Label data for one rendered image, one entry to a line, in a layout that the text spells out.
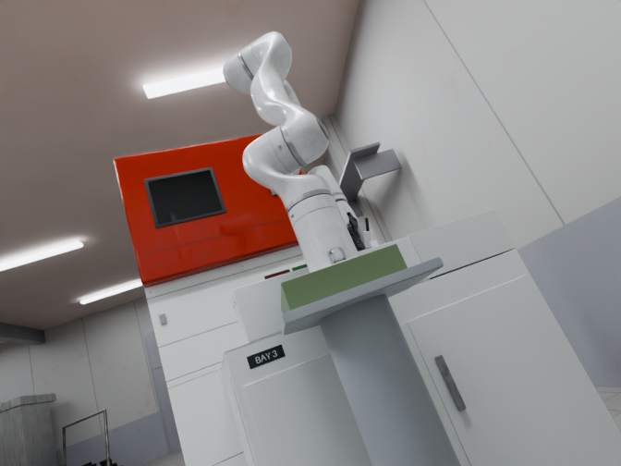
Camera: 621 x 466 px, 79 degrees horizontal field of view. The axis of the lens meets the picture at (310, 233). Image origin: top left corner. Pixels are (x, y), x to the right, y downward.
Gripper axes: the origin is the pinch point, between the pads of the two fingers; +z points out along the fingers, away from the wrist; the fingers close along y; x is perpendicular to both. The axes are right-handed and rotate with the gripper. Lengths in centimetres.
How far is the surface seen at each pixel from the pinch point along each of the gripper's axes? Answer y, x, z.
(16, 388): -872, -445, -335
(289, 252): -52, -4, -33
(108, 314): -820, -234, -421
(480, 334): -2.9, 22.3, 36.1
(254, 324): 1.6, -37.3, 13.2
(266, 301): 2.5, -32.7, 8.9
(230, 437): -65, -49, 27
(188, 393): -61, -59, 8
